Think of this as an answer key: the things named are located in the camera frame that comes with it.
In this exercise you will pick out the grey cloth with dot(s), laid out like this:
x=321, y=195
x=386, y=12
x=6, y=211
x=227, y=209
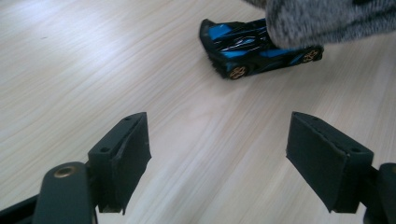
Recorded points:
x=327, y=21

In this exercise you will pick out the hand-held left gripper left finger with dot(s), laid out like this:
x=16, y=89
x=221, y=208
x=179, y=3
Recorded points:
x=121, y=165

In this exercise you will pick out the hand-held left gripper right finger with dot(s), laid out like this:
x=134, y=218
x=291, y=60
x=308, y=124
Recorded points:
x=327, y=161

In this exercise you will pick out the blue toy car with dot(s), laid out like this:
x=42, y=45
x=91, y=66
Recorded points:
x=239, y=49

